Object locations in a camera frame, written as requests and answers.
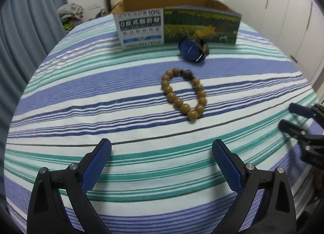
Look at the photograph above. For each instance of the blue grey curtain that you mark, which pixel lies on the blue grey curtain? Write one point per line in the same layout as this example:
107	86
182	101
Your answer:
25	21

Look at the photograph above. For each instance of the white wardrobe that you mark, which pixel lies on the white wardrobe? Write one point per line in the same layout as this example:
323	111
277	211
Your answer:
278	8

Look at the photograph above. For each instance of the black wristwatch blue face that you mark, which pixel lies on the black wristwatch blue face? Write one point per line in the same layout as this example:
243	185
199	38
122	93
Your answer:
189	49

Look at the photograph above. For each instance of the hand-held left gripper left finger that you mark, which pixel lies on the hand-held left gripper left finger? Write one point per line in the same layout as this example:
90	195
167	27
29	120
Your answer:
97	163

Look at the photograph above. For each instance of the printed cardboard box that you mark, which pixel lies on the printed cardboard box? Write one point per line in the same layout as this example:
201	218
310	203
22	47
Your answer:
141	31

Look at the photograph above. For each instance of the dark wooden headboard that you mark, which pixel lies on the dark wooden headboard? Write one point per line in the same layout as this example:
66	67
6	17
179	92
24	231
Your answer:
108	2

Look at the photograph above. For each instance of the pile of clothes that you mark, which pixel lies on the pile of clothes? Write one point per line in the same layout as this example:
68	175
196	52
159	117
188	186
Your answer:
70	11

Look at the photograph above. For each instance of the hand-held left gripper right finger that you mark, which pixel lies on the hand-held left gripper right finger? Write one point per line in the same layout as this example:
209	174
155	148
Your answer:
226	163

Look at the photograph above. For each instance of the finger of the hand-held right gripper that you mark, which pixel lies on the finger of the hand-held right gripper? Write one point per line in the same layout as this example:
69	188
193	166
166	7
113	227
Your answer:
288	127
298	109

